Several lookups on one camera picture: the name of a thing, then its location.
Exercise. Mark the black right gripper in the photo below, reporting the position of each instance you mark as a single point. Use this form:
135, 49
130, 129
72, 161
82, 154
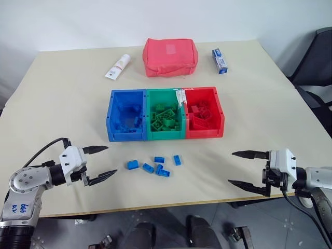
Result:
273, 179

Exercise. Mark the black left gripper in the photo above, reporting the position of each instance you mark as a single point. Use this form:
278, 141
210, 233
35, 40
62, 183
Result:
77, 177

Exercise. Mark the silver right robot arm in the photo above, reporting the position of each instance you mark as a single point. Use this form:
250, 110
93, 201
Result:
317, 176

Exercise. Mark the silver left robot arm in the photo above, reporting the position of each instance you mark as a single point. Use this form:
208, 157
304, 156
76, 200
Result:
23, 181

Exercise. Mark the blue plastic bin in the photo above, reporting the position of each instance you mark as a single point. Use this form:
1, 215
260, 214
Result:
114, 135

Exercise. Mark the blue building brick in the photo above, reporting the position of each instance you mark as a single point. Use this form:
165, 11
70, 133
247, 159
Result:
177, 159
166, 173
148, 167
159, 159
158, 169
132, 165

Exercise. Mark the red plastic bin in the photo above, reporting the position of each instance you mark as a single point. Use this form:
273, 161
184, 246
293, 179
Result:
205, 133

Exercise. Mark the metal caster wheel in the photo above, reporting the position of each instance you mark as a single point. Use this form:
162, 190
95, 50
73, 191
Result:
240, 237
102, 242

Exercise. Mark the green building brick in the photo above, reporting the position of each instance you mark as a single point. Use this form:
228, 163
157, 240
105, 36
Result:
156, 125
169, 123
168, 113
159, 106

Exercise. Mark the red building brick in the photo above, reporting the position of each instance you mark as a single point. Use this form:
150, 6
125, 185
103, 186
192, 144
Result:
198, 122
205, 114
204, 104

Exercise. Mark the green plastic bin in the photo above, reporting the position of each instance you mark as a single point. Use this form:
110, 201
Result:
166, 135

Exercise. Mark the white squeeze tube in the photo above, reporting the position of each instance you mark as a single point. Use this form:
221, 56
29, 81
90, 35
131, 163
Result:
118, 67

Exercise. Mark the white tape strip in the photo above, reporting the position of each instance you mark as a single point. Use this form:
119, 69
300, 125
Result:
179, 97

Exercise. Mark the small blue white carton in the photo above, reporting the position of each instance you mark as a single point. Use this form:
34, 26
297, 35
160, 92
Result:
220, 61

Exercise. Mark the black office chair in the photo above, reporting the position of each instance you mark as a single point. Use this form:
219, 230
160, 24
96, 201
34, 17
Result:
313, 64

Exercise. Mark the red fabric pouch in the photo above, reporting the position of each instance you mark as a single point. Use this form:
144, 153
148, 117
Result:
169, 57

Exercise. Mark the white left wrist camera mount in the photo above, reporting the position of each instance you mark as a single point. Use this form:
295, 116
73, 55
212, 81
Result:
73, 157

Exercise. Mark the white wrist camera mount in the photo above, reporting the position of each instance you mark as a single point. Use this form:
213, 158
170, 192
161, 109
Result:
73, 157
283, 163

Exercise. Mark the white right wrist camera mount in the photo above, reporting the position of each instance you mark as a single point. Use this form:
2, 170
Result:
283, 163

